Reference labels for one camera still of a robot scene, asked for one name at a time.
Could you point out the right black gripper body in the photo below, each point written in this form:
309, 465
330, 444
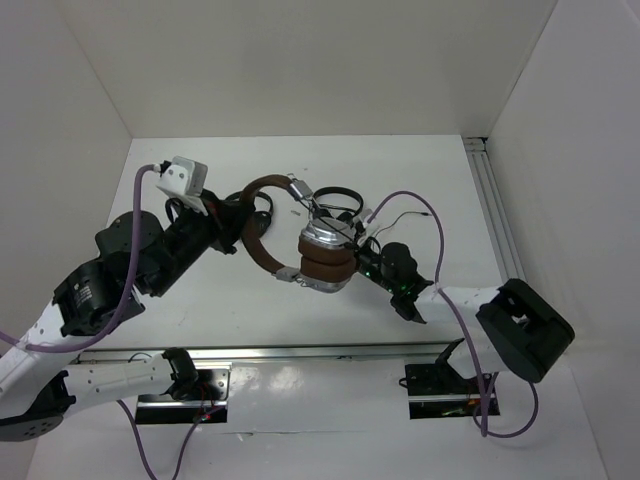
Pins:
367, 262

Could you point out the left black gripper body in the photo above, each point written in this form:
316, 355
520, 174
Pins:
190, 236

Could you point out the brown silver headphones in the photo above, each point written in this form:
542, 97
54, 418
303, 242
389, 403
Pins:
326, 245

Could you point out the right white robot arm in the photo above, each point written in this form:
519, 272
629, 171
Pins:
517, 330

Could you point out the right black folded headphones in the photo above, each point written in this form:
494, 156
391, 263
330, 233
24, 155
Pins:
340, 203

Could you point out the black folded headphones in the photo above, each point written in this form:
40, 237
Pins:
262, 215
340, 203

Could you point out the left black folded headphones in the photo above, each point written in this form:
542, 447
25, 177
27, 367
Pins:
262, 215

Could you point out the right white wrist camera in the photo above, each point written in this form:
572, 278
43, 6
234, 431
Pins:
363, 227

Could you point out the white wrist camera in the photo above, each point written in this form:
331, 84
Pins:
363, 227
184, 179

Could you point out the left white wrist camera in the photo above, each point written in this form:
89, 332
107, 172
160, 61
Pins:
184, 179

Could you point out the aluminium front rail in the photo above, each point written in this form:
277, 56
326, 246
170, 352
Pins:
276, 353

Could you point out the aluminium side rail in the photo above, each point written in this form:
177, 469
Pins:
494, 212

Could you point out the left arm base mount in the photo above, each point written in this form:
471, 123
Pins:
207, 402

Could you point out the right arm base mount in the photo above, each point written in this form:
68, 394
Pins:
435, 391

